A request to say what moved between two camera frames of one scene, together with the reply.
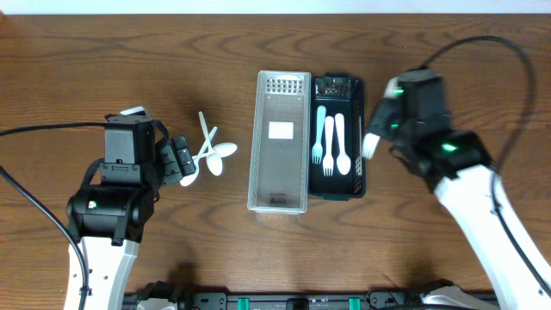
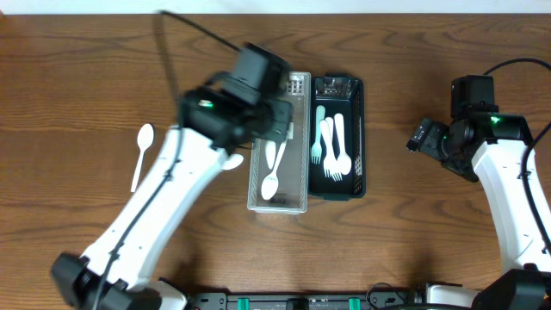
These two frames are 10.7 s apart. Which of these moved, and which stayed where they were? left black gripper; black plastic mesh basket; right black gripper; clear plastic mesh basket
Moved: left black gripper; right black gripper
Stayed: clear plastic mesh basket; black plastic mesh basket
